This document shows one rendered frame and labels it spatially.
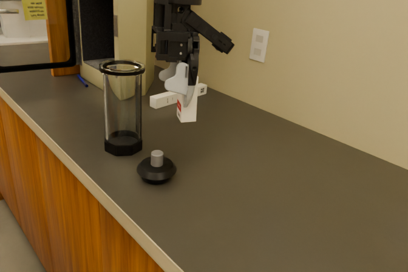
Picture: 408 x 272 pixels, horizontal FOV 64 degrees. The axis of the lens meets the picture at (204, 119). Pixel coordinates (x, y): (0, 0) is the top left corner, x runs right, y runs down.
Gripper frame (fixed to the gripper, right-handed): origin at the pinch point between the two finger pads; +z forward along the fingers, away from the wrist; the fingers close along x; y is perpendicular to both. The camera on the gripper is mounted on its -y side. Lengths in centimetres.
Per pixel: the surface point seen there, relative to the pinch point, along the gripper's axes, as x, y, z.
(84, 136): -24.4, 21.6, 20.3
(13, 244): -89, 62, 114
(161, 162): -0.2, 4.5, 15.7
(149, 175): 2.2, 7.6, 17.4
